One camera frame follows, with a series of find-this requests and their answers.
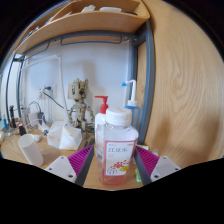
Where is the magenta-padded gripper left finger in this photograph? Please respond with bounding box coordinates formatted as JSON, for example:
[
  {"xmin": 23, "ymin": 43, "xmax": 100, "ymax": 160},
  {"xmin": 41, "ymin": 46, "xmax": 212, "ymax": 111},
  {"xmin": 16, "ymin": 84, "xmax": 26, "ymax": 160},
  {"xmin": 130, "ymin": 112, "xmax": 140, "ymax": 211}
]
[{"xmin": 44, "ymin": 144, "xmax": 97, "ymax": 188}]

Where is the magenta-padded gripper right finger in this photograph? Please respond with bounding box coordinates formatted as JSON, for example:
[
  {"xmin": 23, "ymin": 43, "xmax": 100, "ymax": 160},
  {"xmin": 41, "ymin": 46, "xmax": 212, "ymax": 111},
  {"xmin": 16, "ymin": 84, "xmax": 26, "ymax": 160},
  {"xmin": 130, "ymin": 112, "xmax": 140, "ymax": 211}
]
[{"xmin": 133, "ymin": 145, "xmax": 182, "ymax": 187}]

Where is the clear bottle with pink drink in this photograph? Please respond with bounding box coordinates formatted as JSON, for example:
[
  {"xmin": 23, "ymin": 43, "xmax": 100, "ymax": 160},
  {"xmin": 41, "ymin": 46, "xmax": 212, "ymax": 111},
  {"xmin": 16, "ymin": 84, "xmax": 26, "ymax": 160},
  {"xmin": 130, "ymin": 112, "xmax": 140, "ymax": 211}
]
[{"xmin": 95, "ymin": 106, "xmax": 139, "ymax": 187}]

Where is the small green item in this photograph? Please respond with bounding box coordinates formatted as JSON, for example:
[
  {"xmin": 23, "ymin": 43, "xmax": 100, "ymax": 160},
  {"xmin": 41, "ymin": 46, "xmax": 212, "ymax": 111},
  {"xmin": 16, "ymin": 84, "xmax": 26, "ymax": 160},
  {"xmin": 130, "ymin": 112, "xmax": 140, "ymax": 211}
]
[{"xmin": 134, "ymin": 167, "xmax": 143, "ymax": 184}]

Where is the crumpled white paper bag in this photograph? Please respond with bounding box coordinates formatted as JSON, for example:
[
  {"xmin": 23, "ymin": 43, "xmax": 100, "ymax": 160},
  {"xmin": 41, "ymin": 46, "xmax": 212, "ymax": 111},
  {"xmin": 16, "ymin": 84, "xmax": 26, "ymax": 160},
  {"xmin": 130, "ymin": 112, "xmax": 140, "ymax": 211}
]
[{"xmin": 46, "ymin": 120, "xmax": 83, "ymax": 151}]

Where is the white cup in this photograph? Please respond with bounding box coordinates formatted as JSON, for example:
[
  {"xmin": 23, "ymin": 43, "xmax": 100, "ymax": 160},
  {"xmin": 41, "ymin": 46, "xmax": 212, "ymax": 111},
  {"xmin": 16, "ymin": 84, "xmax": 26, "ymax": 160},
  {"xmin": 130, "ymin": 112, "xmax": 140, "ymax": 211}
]
[{"xmin": 17, "ymin": 133, "xmax": 45, "ymax": 167}]

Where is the white power strip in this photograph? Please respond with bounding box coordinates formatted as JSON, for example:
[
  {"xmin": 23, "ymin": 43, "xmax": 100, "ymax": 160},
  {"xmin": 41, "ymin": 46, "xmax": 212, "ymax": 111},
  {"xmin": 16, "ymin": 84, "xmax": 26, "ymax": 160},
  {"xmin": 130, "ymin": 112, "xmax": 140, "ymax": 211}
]
[{"xmin": 37, "ymin": 122, "xmax": 52, "ymax": 134}]

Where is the white charger block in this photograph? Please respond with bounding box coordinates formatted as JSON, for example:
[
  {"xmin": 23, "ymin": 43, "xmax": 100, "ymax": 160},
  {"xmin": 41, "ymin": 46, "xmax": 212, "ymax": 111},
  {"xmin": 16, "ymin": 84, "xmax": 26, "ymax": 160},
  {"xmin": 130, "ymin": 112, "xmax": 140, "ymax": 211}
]
[{"xmin": 28, "ymin": 111, "xmax": 46, "ymax": 128}]

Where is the blue squeeze bottle white nozzle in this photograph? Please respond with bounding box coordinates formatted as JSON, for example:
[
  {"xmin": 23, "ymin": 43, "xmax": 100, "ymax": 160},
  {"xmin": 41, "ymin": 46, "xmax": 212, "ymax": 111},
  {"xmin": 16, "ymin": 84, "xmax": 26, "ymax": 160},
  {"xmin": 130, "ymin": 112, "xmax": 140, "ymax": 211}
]
[{"xmin": 121, "ymin": 79, "xmax": 142, "ymax": 133}]

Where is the white pump bottle red pump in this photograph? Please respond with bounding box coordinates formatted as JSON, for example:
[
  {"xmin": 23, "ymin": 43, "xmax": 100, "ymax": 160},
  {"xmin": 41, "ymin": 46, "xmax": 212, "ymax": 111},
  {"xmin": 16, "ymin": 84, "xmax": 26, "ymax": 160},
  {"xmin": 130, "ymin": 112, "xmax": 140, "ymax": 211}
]
[{"xmin": 94, "ymin": 95, "xmax": 110, "ymax": 148}]

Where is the wooden robot figure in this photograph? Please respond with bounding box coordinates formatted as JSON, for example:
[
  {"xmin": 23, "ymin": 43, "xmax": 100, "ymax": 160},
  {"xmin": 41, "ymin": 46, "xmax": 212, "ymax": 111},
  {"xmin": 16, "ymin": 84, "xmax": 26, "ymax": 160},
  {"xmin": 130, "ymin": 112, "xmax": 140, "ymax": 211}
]
[{"xmin": 68, "ymin": 78, "xmax": 96, "ymax": 132}]

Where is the small blue bottle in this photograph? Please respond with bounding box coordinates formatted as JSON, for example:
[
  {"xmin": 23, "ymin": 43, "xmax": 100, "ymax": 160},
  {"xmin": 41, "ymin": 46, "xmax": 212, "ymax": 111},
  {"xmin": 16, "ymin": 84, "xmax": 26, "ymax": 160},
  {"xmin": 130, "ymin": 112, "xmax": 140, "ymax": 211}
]
[{"xmin": 2, "ymin": 114, "xmax": 10, "ymax": 133}]

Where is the tall black gadget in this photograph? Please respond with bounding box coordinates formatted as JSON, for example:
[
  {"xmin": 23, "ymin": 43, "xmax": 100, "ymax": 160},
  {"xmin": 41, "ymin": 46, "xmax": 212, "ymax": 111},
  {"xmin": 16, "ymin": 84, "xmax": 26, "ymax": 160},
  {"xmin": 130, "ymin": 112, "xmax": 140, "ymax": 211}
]
[{"xmin": 8, "ymin": 105, "xmax": 17, "ymax": 129}]

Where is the wooden shelf unit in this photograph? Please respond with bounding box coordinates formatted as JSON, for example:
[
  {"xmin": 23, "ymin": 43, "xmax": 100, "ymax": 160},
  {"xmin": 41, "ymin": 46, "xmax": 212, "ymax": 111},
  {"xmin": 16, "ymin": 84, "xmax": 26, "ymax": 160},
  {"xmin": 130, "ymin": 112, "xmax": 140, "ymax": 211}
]
[{"xmin": 13, "ymin": 0, "xmax": 152, "ymax": 56}]

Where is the white wall socket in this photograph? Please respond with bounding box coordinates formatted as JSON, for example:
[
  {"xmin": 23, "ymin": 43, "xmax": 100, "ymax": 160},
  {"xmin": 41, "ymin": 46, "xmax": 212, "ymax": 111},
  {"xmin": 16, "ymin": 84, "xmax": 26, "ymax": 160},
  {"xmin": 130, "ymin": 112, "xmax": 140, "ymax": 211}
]
[{"xmin": 37, "ymin": 84, "xmax": 58, "ymax": 101}]

